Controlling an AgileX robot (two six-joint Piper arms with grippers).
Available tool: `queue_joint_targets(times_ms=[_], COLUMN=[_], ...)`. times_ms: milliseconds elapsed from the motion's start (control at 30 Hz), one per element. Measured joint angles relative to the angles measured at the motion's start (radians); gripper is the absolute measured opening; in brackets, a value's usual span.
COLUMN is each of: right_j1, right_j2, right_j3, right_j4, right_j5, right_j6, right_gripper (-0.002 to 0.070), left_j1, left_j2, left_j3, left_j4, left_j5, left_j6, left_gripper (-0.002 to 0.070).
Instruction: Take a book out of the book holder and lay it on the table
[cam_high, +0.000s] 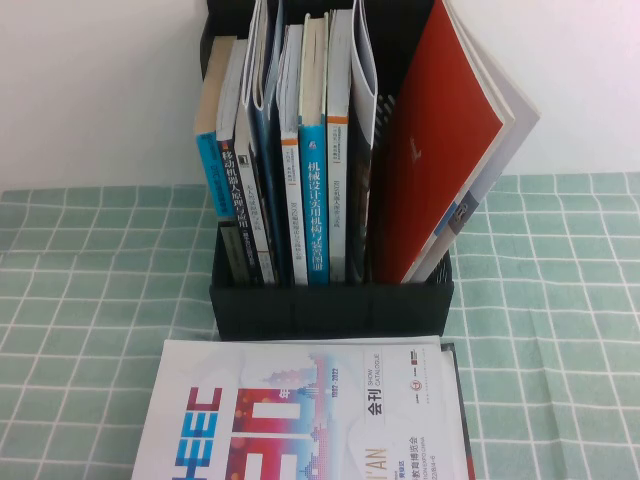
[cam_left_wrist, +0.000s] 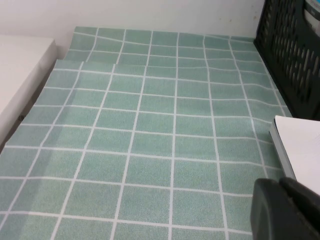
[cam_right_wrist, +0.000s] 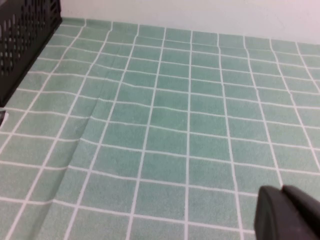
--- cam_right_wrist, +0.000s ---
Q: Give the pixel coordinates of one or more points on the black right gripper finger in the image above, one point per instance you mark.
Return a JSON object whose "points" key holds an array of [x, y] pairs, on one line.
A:
{"points": [[287, 217]]}

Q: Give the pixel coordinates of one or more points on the black perforated book holder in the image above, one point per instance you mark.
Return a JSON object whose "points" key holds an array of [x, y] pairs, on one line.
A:
{"points": [[22, 45]]}

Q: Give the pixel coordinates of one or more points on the green white checkered tablecloth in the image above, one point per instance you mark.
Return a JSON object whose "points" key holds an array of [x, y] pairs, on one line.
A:
{"points": [[175, 125]]}

